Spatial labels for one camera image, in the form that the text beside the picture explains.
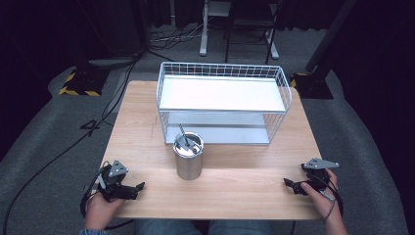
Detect stainless steel cup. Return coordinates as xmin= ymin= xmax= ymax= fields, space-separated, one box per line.
xmin=172 ymin=130 xmax=206 ymax=181

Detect person's left hand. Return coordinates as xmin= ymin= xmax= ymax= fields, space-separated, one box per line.
xmin=84 ymin=191 xmax=125 ymax=231

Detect person's legs in jeans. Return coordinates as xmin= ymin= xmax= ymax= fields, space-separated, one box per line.
xmin=134 ymin=218 xmax=273 ymax=235

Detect long black floor cable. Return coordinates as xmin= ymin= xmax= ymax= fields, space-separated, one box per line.
xmin=0 ymin=53 xmax=143 ymax=235

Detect white wire shelf rack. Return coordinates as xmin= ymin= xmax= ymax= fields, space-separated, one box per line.
xmin=156 ymin=61 xmax=294 ymax=147

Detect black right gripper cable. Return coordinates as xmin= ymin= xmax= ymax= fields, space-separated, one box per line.
xmin=317 ymin=177 xmax=345 ymax=223

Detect black slanted pole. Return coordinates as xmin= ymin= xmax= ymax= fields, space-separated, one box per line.
xmin=304 ymin=0 xmax=358 ymax=74

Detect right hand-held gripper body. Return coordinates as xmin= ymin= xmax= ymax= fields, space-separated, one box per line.
xmin=300 ymin=158 xmax=341 ymax=197

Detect black yellow striped stand base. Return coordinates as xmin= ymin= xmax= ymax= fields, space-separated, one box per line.
xmin=289 ymin=71 xmax=336 ymax=101
xmin=58 ymin=66 xmax=112 ymax=98

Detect black metal frame stand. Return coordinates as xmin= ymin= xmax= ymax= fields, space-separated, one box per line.
xmin=223 ymin=0 xmax=280 ymax=65

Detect white metal stand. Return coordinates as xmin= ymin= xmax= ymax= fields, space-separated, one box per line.
xmin=199 ymin=0 xmax=281 ymax=61

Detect bundle of floor cables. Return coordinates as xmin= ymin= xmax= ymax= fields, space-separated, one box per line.
xmin=148 ymin=18 xmax=211 ymax=45

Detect person's right hand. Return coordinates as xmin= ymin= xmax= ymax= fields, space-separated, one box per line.
xmin=300 ymin=168 xmax=344 ymax=223

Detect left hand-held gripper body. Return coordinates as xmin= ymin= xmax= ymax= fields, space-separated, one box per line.
xmin=97 ymin=159 xmax=138 ymax=201

